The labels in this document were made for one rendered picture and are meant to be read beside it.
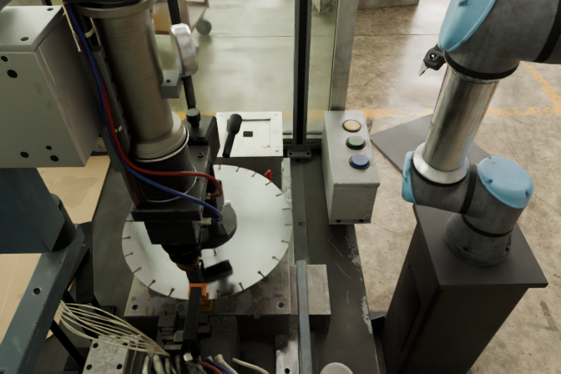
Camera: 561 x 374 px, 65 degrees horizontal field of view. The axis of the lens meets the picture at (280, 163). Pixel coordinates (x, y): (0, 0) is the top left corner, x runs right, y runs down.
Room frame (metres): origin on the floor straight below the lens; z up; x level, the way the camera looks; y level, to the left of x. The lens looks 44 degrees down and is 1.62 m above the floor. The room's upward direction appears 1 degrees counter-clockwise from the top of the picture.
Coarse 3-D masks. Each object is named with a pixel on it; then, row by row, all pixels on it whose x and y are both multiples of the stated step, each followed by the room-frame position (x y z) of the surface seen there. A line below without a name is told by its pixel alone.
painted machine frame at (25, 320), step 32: (0, 0) 0.34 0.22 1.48; (0, 192) 0.29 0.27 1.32; (32, 192) 0.31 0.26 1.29; (0, 224) 0.29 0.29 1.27; (32, 224) 0.29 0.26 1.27; (64, 224) 0.43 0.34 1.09; (64, 256) 0.40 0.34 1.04; (32, 288) 0.35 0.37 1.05; (64, 288) 0.37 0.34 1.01; (32, 320) 0.30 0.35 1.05; (0, 352) 0.25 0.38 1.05; (32, 352) 0.26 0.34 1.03
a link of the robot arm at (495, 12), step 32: (480, 0) 0.60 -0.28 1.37; (512, 0) 0.59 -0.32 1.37; (544, 0) 0.58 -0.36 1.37; (448, 32) 0.60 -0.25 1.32; (480, 32) 0.58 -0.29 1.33; (512, 32) 0.57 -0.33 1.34; (544, 32) 0.55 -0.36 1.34; (448, 64) 0.62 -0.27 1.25; (480, 64) 0.58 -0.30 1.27; (512, 64) 0.58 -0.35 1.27; (448, 96) 0.63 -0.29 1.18; (480, 96) 0.60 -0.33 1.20; (448, 128) 0.62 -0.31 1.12; (416, 160) 0.67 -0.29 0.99; (448, 160) 0.63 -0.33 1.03; (416, 192) 0.64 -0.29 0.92; (448, 192) 0.62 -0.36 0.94
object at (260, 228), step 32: (224, 192) 0.62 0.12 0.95; (256, 192) 0.62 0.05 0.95; (128, 224) 0.54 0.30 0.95; (256, 224) 0.54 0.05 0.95; (288, 224) 0.54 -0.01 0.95; (128, 256) 0.47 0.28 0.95; (160, 256) 0.46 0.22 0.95; (224, 256) 0.46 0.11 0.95; (256, 256) 0.46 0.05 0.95; (160, 288) 0.40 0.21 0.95; (224, 288) 0.40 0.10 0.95
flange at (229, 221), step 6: (222, 210) 0.56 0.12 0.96; (228, 210) 0.56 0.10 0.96; (234, 210) 0.56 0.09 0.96; (228, 216) 0.55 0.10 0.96; (234, 216) 0.55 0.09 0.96; (222, 222) 0.53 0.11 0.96; (228, 222) 0.53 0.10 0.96; (234, 222) 0.54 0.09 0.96; (204, 228) 0.52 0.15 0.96; (228, 228) 0.52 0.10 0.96; (234, 228) 0.52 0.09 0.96; (228, 234) 0.51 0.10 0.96
